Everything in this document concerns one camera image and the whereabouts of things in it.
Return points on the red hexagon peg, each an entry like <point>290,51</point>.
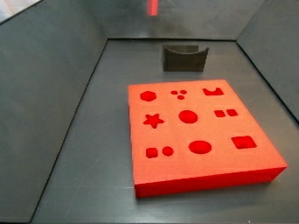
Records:
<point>153,5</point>

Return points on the red foam shape board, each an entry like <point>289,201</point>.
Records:
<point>195,139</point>

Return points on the black curved holder stand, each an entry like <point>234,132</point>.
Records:
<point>185,58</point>

